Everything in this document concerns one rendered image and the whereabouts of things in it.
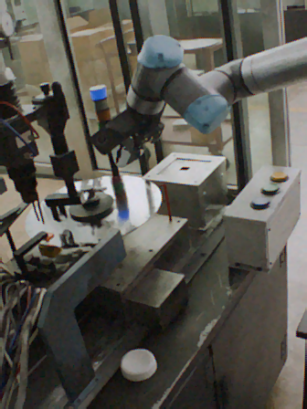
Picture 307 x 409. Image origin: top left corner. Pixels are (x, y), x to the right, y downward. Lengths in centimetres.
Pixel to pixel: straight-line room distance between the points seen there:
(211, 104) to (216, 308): 47
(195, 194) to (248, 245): 23
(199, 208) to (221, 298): 30
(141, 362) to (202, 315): 19
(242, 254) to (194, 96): 46
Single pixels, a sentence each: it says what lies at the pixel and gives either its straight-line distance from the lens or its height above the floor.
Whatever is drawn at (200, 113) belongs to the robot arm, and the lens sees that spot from 81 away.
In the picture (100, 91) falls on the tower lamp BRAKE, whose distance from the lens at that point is 130.
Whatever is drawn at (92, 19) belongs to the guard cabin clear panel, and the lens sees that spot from 152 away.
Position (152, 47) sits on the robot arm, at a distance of 84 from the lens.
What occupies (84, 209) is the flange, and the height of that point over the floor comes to 96.
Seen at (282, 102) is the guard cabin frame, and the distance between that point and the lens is 126.
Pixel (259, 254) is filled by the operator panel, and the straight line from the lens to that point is 112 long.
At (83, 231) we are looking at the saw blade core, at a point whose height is 95.
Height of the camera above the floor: 146
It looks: 28 degrees down
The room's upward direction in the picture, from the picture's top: 10 degrees counter-clockwise
